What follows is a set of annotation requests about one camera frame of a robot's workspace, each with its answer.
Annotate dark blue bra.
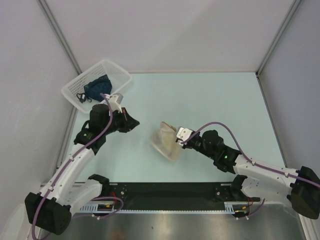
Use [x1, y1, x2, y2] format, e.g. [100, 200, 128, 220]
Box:
[76, 74, 113, 103]

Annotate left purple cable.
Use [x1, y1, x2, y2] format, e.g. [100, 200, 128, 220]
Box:
[30, 93, 124, 240]

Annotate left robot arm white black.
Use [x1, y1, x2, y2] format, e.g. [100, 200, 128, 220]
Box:
[24, 104, 140, 239]

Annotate purple cable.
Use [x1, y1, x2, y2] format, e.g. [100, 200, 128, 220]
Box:
[179, 121, 320, 221]
[30, 93, 124, 240]

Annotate right aluminium frame post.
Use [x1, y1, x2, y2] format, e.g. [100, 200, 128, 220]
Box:
[255, 0, 304, 78]

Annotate white slotted cable duct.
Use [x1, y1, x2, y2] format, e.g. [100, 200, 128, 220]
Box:
[78, 203, 249, 215]

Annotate left aluminium frame post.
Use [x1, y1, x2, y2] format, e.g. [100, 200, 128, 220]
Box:
[36, 0, 83, 75]

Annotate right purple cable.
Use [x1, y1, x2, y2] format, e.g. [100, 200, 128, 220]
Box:
[179, 121, 320, 221]

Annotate beige mesh laundry bag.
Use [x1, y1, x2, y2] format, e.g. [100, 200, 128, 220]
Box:
[150, 121, 182, 162]

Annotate aluminium frame post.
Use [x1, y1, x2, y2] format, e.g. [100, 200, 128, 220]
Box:
[255, 0, 304, 78]
[36, 0, 83, 75]

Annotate white plastic perforated basket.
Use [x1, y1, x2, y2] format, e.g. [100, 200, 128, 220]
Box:
[61, 59, 133, 116]

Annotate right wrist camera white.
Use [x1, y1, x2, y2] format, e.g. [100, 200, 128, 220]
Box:
[175, 127, 193, 147]

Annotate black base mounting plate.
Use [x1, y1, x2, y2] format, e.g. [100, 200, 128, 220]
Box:
[100, 182, 260, 210]

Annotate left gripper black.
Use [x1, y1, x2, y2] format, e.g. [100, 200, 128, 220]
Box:
[102, 107, 140, 136]

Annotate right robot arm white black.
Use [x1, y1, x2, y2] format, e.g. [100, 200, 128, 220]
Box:
[176, 127, 320, 220]

